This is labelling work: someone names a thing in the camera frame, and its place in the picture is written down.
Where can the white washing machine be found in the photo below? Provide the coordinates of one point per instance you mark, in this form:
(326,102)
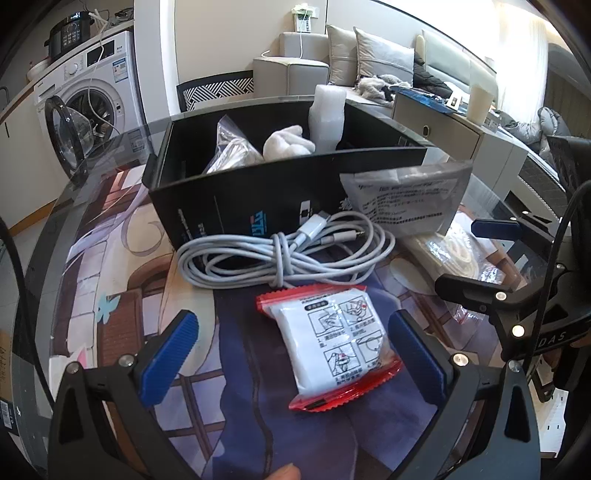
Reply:
(89,107)

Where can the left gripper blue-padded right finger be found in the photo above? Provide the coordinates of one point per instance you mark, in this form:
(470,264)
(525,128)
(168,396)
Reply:
(485,423)

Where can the black pressure cooker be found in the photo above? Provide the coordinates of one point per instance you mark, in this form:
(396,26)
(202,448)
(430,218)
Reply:
(68,34)

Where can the grey cushion right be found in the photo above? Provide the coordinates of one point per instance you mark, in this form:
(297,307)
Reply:
(378,56)

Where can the person's left hand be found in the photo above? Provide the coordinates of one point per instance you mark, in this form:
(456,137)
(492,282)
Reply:
(287,472)

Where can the grey cushion left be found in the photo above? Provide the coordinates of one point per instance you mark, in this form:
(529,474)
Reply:
(343,60)

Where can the beige sofa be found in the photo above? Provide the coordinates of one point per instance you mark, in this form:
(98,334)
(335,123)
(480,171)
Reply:
(304,64)

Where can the wall socket with charger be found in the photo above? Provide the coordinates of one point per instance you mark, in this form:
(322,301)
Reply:
(303,14)

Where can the beige drawer cabinet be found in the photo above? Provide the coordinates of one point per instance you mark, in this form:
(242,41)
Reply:
(497,157)

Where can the clear zip bag with cables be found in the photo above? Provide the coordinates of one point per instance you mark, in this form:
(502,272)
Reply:
(232,149)

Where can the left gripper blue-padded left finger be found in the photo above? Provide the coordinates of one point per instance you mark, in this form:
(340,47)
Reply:
(102,426)

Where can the white foil packet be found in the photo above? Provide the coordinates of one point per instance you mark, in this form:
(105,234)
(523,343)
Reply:
(410,201)

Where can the red white mask packet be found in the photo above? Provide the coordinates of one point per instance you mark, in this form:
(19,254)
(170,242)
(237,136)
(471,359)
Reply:
(338,346)

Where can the grey fluffy cloth on sofa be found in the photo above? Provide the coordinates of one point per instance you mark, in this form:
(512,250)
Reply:
(381,88)

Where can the grey cushion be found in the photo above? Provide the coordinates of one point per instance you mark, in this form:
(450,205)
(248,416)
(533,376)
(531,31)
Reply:
(378,56)
(343,60)

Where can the white paper roll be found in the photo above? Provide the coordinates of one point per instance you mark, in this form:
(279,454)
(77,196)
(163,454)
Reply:
(479,104)

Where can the black patterned chair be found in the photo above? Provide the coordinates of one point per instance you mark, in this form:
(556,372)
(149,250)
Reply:
(220,86)

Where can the black jacket on sofa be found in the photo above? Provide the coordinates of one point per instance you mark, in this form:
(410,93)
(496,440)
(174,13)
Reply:
(424,80)

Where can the white foam block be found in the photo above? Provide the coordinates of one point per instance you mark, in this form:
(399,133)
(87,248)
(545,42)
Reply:
(326,117)

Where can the black cardboard box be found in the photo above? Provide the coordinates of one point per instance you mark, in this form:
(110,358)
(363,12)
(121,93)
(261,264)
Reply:
(263,199)

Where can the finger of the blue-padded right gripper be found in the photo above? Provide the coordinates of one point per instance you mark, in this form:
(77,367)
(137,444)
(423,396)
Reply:
(496,229)
(474,295)

